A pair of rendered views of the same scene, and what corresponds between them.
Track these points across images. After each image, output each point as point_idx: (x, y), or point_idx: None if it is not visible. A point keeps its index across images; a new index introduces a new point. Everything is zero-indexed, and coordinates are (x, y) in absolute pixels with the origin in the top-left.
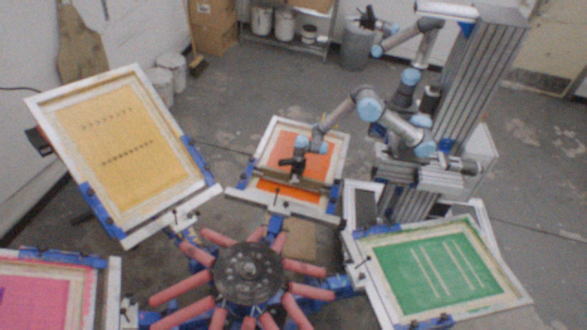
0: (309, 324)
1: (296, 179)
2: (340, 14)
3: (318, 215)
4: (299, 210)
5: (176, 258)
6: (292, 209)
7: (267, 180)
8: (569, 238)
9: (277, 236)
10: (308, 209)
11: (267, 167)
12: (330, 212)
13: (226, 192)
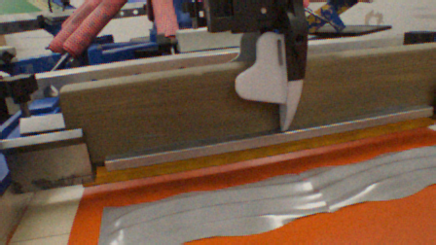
0: (84, 1)
1: (234, 60)
2: None
3: (84, 68)
4: (155, 58)
5: None
6: (180, 54)
7: (393, 133)
8: None
9: (174, 16)
10: (124, 64)
11: (414, 46)
12: (36, 106)
13: (385, 34)
